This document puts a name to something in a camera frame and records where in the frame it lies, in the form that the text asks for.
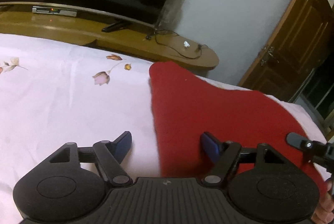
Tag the wooden tv stand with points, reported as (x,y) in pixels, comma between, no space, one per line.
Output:
(137,40)

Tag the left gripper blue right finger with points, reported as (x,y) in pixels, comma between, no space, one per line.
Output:
(224,155)

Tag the brass door handle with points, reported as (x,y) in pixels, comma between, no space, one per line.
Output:
(268,53)

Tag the person's right hand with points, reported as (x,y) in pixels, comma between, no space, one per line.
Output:
(323,213)

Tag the red embellished knit sweater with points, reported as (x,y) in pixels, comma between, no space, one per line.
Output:
(185,106)

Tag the brown wooden door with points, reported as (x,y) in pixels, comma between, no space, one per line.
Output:
(300,39)

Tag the silver set-top box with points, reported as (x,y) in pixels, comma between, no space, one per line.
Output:
(54,11)

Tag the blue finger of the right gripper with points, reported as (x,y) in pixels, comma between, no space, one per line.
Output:
(297,141)

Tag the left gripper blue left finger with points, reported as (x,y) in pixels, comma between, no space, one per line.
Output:
(109,156)

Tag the floral white bed sheet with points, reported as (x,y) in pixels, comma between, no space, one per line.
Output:
(53,93)

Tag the clear glass vase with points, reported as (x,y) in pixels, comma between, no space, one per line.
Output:
(170,15)

